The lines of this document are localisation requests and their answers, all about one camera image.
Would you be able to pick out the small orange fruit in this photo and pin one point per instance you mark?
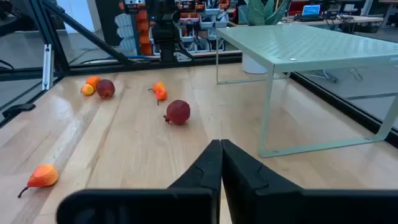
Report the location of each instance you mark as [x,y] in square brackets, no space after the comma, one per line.
[93,81]

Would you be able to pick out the orange white bin tower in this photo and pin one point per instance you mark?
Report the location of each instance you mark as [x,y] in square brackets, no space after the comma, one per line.
[141,31]

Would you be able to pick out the white plant pot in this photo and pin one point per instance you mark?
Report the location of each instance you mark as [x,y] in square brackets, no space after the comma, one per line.
[253,67]

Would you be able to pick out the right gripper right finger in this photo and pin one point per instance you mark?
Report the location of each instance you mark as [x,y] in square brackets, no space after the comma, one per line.
[245,180]

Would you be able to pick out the wooden desk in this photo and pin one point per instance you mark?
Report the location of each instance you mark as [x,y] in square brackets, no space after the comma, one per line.
[357,19]

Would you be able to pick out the dark red plum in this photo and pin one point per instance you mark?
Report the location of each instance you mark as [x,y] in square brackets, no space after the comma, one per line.
[178,112]

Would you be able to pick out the storage rack with bins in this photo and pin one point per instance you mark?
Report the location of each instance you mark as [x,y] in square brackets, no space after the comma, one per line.
[205,21]

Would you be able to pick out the open laptop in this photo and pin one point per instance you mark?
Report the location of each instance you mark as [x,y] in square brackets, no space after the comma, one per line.
[311,10]

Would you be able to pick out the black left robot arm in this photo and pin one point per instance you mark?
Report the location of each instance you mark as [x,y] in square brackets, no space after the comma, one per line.
[164,34]

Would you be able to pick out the silver metal bracket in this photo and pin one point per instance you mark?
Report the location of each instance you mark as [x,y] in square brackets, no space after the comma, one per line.
[47,68]

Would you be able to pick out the black clamp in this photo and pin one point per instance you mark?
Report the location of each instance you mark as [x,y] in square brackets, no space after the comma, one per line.
[18,109]

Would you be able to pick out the green snake plant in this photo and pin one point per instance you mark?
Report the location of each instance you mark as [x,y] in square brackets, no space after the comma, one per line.
[258,14]

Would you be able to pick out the pale green perforated shelf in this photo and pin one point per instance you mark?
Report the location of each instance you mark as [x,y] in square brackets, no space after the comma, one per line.
[311,46]

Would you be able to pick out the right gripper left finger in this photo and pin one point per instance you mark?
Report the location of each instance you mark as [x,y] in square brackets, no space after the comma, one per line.
[199,174]

